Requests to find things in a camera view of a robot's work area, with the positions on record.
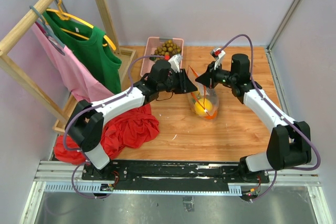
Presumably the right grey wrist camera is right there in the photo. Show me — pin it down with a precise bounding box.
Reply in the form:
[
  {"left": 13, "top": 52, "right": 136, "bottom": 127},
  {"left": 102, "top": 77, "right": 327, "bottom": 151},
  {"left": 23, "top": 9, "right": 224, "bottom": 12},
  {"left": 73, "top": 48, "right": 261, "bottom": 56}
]
[{"left": 211, "top": 47, "right": 226, "bottom": 70}]

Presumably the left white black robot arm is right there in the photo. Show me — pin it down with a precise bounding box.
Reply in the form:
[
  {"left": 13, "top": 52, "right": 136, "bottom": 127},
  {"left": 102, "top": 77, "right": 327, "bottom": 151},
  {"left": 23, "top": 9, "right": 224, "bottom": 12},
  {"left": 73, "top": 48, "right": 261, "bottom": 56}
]
[{"left": 65, "top": 60, "right": 197, "bottom": 180}]

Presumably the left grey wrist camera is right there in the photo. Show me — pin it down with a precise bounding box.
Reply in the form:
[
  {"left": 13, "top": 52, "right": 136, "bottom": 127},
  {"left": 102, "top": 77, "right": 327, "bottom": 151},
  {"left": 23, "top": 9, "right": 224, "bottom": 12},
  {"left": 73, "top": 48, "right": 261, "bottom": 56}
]
[{"left": 168, "top": 54, "right": 183, "bottom": 73}]

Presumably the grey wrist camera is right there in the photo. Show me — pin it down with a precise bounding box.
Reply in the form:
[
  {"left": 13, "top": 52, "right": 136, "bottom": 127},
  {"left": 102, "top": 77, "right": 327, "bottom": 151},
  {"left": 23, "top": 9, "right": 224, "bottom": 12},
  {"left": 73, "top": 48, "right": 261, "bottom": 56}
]
[
  {"left": 211, "top": 47, "right": 226, "bottom": 70},
  {"left": 168, "top": 54, "right": 183, "bottom": 73}
]

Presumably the orange fake orange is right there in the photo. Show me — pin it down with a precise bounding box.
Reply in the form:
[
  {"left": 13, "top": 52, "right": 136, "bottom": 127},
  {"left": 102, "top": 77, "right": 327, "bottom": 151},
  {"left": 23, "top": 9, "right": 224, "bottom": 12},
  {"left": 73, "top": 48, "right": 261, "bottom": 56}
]
[{"left": 204, "top": 110, "right": 218, "bottom": 120}]

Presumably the pink shirt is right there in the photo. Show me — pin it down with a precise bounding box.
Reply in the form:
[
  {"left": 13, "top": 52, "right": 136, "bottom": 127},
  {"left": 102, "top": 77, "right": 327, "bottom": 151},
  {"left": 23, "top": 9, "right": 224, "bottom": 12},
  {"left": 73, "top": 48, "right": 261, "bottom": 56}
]
[{"left": 31, "top": 23, "right": 113, "bottom": 102}]

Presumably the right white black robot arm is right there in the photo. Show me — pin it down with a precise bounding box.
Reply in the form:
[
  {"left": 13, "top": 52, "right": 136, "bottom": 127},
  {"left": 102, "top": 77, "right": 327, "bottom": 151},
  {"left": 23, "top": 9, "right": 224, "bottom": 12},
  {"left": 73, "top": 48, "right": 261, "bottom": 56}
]
[{"left": 195, "top": 54, "right": 311, "bottom": 182}]

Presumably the wooden clothes rack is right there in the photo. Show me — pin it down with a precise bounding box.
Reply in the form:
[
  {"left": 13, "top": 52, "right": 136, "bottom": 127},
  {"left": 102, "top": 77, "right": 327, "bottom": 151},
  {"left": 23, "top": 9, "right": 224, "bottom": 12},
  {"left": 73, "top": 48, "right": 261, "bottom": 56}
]
[{"left": 0, "top": 0, "right": 138, "bottom": 135}]

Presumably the brown longan fruit bunch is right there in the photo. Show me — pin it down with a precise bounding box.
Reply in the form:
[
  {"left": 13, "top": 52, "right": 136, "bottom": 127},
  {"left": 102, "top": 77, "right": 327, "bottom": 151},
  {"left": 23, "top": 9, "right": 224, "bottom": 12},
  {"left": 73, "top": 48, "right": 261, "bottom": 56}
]
[{"left": 150, "top": 40, "right": 182, "bottom": 61}]

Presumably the pink plastic basket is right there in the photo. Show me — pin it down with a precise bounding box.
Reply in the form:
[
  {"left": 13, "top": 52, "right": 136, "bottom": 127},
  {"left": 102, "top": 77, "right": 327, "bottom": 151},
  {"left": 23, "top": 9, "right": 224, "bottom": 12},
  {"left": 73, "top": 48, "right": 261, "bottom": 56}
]
[{"left": 140, "top": 36, "right": 184, "bottom": 78}]

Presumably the clear zip bag orange seal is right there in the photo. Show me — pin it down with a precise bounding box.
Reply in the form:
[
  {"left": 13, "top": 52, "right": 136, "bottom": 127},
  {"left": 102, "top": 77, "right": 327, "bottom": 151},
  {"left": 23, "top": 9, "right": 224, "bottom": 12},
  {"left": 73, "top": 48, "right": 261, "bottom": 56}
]
[{"left": 187, "top": 65, "right": 219, "bottom": 120}]

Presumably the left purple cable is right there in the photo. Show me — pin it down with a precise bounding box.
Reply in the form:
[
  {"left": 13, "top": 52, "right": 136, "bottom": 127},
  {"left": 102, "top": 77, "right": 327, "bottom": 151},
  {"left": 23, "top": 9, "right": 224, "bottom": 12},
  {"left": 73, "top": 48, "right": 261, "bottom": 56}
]
[{"left": 64, "top": 55, "right": 170, "bottom": 199}]

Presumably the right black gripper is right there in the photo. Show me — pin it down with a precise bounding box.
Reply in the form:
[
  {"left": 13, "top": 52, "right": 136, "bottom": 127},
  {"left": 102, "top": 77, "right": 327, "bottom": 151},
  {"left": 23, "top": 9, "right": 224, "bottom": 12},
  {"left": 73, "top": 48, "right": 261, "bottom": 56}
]
[{"left": 195, "top": 60, "right": 236, "bottom": 89}]

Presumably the yellow fake lemon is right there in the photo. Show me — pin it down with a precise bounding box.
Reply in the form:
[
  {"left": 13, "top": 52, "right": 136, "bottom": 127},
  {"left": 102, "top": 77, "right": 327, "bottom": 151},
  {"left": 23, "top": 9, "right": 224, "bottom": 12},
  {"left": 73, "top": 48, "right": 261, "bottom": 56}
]
[{"left": 194, "top": 98, "right": 213, "bottom": 116}]

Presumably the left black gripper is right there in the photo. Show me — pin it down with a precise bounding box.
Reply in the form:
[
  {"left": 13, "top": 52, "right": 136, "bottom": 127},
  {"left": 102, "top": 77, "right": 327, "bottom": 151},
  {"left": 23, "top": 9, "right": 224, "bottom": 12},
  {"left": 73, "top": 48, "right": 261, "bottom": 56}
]
[{"left": 159, "top": 69, "right": 198, "bottom": 94}]

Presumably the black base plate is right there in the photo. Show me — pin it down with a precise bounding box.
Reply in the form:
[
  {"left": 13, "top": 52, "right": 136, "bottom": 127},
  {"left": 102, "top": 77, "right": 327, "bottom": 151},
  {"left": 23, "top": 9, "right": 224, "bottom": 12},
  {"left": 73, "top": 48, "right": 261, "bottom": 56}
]
[{"left": 81, "top": 159, "right": 270, "bottom": 191}]

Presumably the grey clothes hanger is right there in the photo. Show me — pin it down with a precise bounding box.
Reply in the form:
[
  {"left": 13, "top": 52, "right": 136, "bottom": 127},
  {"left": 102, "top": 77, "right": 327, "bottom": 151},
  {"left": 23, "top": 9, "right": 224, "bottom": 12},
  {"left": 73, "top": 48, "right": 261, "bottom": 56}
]
[{"left": 29, "top": 5, "right": 65, "bottom": 56}]

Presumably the green shirt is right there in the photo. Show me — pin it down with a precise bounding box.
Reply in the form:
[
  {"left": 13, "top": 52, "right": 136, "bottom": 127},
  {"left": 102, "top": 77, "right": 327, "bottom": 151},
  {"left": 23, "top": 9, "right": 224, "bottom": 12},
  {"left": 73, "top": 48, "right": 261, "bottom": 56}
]
[{"left": 43, "top": 10, "right": 122, "bottom": 94}]

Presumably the yellow clothes hanger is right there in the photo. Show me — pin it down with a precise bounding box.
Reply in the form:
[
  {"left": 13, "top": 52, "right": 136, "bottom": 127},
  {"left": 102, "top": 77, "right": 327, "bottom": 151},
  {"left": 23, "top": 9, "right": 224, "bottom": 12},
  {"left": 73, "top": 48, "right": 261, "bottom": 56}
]
[{"left": 44, "top": 0, "right": 117, "bottom": 51}]

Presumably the red cloth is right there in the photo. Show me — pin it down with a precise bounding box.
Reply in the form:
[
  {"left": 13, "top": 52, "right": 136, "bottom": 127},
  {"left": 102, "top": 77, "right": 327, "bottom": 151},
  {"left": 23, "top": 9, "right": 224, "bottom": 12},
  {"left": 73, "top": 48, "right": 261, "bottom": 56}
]
[{"left": 54, "top": 104, "right": 160, "bottom": 165}]

